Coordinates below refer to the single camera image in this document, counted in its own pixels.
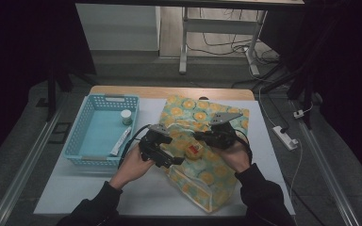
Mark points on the black floor plate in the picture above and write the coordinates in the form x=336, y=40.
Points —
x=61, y=132

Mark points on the person's left hand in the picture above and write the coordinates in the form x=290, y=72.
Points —
x=132, y=168

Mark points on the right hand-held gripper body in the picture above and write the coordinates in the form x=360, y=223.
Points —
x=221, y=136

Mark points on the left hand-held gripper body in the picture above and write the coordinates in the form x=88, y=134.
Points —
x=151, y=147

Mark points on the white power adapter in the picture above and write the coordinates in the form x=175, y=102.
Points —
x=299, y=114

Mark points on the aluminium rail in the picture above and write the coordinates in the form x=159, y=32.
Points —
x=22, y=172
x=326, y=175

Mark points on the black metal stand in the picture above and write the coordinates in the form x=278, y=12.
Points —
x=304, y=94
x=52, y=94

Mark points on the white power strip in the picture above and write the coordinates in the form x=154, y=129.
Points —
x=284, y=137

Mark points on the white metal desk frame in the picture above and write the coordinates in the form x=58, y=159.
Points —
x=220, y=26

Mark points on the orange floral tote bag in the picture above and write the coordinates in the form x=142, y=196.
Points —
x=207, y=179

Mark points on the person's right hand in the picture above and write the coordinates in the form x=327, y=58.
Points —
x=237, y=155

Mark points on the white tube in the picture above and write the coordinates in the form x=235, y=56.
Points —
x=119, y=144

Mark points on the blue plastic basket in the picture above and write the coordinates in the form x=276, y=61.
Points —
x=88, y=138

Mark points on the white table mat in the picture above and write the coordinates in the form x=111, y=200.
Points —
x=138, y=194

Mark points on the white cabinet panel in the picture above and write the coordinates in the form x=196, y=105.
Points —
x=119, y=28

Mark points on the small white-capped jar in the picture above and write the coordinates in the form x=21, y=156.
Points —
x=126, y=116

